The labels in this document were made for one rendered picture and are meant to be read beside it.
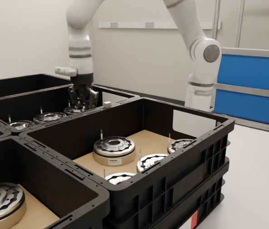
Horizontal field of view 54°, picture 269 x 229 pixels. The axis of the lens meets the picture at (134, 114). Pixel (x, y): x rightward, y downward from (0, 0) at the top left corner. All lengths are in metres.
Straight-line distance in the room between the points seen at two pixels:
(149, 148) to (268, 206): 0.34
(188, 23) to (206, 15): 2.64
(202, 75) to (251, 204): 0.43
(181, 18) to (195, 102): 0.29
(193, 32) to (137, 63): 3.24
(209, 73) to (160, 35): 2.98
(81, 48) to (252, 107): 1.95
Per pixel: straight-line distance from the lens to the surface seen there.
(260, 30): 3.36
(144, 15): 4.05
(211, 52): 0.93
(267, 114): 2.54
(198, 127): 0.71
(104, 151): 0.63
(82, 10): 0.82
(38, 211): 0.53
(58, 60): 4.35
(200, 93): 0.96
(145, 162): 0.58
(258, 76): 2.49
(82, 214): 0.34
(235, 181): 0.87
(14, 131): 0.61
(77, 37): 0.85
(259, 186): 0.86
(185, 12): 0.91
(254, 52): 2.48
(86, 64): 0.85
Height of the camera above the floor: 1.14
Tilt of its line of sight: 19 degrees down
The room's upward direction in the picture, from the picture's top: straight up
